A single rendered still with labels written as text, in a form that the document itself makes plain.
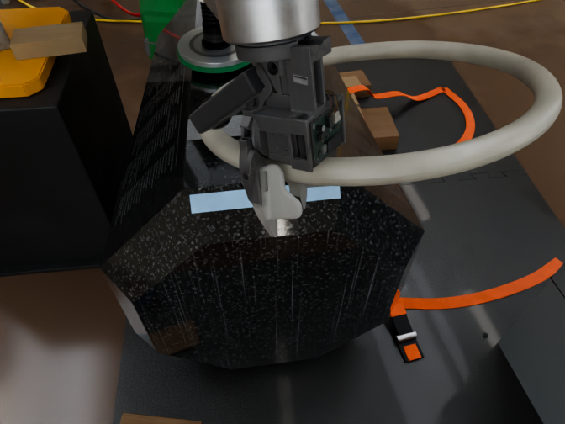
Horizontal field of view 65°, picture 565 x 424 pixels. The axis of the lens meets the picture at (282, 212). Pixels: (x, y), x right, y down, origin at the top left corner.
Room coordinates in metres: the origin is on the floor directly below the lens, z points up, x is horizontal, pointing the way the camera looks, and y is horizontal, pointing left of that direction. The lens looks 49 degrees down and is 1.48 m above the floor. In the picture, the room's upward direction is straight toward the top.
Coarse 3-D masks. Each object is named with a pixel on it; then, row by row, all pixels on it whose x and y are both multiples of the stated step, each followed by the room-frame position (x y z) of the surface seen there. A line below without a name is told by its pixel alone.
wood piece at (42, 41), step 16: (16, 32) 1.28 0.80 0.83; (32, 32) 1.28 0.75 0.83; (48, 32) 1.28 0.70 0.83; (64, 32) 1.28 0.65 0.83; (80, 32) 1.28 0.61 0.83; (16, 48) 1.21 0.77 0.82; (32, 48) 1.22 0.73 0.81; (48, 48) 1.23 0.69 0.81; (64, 48) 1.24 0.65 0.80; (80, 48) 1.25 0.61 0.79
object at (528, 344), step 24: (552, 288) 0.65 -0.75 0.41; (528, 312) 0.66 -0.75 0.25; (552, 312) 0.61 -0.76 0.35; (504, 336) 0.67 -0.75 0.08; (528, 336) 0.62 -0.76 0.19; (552, 336) 0.57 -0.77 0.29; (528, 360) 0.57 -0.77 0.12; (552, 360) 0.52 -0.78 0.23; (528, 384) 0.52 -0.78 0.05; (552, 384) 0.47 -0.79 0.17; (552, 408) 0.43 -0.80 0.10
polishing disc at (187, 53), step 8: (192, 32) 1.20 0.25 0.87; (200, 32) 1.20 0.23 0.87; (184, 40) 1.15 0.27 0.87; (192, 40) 1.15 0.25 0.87; (200, 40) 1.15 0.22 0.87; (184, 48) 1.11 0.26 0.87; (192, 48) 1.11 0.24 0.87; (200, 48) 1.11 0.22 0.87; (232, 48) 1.11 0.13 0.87; (184, 56) 1.07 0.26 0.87; (192, 56) 1.07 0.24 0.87; (200, 56) 1.07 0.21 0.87; (208, 56) 1.07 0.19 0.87; (216, 56) 1.07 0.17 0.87; (224, 56) 1.07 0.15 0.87; (232, 56) 1.07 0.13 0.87; (200, 64) 1.04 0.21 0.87; (208, 64) 1.04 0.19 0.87; (216, 64) 1.04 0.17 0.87; (224, 64) 1.04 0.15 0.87; (232, 64) 1.05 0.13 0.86
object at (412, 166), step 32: (480, 64) 0.65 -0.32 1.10; (512, 64) 0.58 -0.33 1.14; (544, 96) 0.44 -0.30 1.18; (512, 128) 0.37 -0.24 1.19; (544, 128) 0.38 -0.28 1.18; (224, 160) 0.40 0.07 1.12; (352, 160) 0.33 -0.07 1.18; (384, 160) 0.33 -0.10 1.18; (416, 160) 0.33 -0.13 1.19; (448, 160) 0.33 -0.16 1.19; (480, 160) 0.33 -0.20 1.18
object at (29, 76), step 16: (0, 16) 1.49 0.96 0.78; (16, 16) 1.49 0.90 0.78; (32, 16) 1.49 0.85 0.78; (48, 16) 1.49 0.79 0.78; (64, 16) 1.49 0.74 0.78; (0, 64) 1.19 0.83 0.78; (16, 64) 1.19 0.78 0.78; (32, 64) 1.19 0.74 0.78; (48, 64) 1.21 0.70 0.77; (0, 80) 1.10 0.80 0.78; (16, 80) 1.10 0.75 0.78; (32, 80) 1.11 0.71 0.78; (0, 96) 1.07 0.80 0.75; (16, 96) 1.08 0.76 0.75
